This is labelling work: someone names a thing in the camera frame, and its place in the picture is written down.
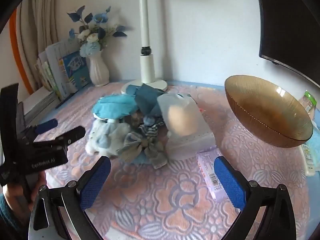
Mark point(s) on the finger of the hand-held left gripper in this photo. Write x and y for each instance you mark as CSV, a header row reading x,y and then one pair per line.
x,y
75,133
46,126

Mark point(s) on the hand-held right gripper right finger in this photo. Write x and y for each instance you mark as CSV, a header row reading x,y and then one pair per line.
x,y
228,180

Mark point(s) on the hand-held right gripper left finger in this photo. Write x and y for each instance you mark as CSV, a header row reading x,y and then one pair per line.
x,y
96,182

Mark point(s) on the purple packet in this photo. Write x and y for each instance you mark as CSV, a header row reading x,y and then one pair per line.
x,y
207,170

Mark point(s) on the striped fabric bow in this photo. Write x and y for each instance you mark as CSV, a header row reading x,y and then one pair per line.
x,y
135,145

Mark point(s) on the brown patterned scrunchie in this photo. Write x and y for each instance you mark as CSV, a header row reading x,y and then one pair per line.
x,y
135,120

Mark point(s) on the blue striped scrunchie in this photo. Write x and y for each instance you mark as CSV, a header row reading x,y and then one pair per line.
x,y
150,121

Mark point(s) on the amber glass bowl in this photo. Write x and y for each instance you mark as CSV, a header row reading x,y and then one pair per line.
x,y
265,110

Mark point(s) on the dark teal towel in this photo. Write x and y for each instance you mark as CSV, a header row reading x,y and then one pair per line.
x,y
147,97

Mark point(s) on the person's left forearm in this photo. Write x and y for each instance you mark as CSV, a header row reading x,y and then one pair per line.
x,y
6,215

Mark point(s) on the person's left hand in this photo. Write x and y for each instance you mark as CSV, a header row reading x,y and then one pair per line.
x,y
13,197

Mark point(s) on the flat stack of books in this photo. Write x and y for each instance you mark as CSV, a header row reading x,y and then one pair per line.
x,y
37,107

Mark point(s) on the pink patterned tablecloth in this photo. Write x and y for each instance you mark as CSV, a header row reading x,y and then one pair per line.
x,y
160,200

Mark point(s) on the white ribbed vase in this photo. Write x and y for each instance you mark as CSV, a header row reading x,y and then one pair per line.
x,y
98,70

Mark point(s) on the white remote control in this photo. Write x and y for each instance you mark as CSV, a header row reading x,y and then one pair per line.
x,y
308,157

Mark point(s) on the beige curtain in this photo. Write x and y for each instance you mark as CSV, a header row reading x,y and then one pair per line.
x,y
37,30

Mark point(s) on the blue and white artificial flowers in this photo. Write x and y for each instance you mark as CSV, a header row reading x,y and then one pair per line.
x,y
93,38

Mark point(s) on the white desk lamp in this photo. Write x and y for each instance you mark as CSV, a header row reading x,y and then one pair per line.
x,y
147,65

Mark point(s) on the green label packet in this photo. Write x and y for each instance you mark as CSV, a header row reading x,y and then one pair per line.
x,y
307,102

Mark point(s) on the black monitor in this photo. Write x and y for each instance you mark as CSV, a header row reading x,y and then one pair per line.
x,y
287,17

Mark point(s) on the orange frame strip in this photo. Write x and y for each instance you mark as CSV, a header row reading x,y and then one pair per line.
x,y
15,50

